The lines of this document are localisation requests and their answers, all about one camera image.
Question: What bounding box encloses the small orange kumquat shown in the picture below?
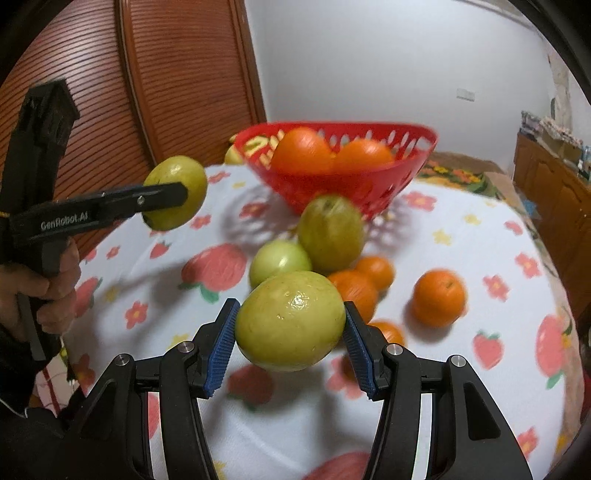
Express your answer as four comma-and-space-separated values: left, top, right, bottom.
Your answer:
370, 319, 407, 346

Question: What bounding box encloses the medium orange mandarin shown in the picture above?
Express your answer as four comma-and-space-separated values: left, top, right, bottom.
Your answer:
411, 269, 468, 328

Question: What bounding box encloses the small orange tangerine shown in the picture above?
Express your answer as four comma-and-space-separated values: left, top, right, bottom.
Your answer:
355, 256, 396, 292

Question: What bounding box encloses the large green guava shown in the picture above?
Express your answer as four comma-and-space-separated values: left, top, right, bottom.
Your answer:
235, 271, 346, 372

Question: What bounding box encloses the green-yellow pear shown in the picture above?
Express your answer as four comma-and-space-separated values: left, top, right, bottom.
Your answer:
297, 195, 366, 273

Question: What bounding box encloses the person's left hand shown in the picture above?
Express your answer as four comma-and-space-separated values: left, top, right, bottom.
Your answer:
1, 238, 81, 341

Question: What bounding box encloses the brown wooden louvered wardrobe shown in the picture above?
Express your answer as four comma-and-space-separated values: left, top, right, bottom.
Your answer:
0, 0, 269, 259

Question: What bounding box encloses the white floral strawberry cloth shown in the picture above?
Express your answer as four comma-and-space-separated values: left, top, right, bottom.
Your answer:
34, 162, 583, 480

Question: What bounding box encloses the pale green small guava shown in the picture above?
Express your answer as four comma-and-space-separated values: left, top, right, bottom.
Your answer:
249, 239, 312, 289

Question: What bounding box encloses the large orange in basket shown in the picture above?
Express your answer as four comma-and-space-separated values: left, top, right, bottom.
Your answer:
270, 127, 332, 174

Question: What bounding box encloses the wooden sideboard cabinet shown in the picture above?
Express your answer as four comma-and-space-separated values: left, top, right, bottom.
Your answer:
514, 134, 590, 318

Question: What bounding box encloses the floral bed blanket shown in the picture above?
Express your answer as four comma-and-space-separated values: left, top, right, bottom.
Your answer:
414, 151, 551, 278

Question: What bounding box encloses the red plastic fruit basket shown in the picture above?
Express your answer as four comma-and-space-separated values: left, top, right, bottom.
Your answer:
233, 121, 439, 219

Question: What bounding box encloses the cardboard box of items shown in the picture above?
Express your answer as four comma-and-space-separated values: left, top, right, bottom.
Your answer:
520, 111, 590, 183

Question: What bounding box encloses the white wall switch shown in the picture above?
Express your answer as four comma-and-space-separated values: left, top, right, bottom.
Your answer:
456, 88, 476, 102

